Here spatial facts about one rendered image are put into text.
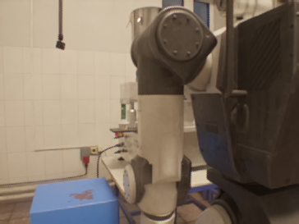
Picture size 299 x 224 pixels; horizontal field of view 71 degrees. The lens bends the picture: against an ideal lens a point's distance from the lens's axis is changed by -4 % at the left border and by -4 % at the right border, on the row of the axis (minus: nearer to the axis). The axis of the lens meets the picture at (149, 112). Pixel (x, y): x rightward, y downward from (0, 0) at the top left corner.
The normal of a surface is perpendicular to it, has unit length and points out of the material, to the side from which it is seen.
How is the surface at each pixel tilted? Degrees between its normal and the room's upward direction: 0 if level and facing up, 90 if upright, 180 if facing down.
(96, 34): 90
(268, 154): 90
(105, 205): 90
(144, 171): 90
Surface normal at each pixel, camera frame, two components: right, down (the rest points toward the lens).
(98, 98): 0.38, 0.06
